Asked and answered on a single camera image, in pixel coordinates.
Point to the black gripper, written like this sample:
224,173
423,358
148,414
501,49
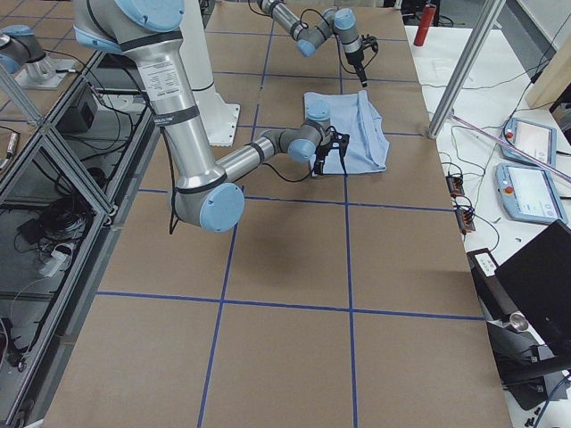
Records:
355,60
321,154

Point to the light blue t-shirt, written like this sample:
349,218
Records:
355,115

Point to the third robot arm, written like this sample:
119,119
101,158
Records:
24,57

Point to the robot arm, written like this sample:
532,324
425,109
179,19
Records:
312,29
205,193

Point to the red bottle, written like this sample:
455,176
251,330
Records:
425,23

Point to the orange circuit board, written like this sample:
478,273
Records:
455,185
465,218

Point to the far teach pendant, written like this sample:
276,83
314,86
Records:
536,140

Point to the teach pendant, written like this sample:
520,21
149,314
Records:
536,140
528,194

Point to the near teach pendant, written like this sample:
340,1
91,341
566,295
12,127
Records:
528,194

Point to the black power box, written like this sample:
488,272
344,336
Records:
80,115

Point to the black laptop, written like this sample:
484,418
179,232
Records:
537,279

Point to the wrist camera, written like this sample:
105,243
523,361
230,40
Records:
369,42
339,141

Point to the aluminium frame post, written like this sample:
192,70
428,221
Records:
476,40

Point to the black camera stand device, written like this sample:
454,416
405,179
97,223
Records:
529,371

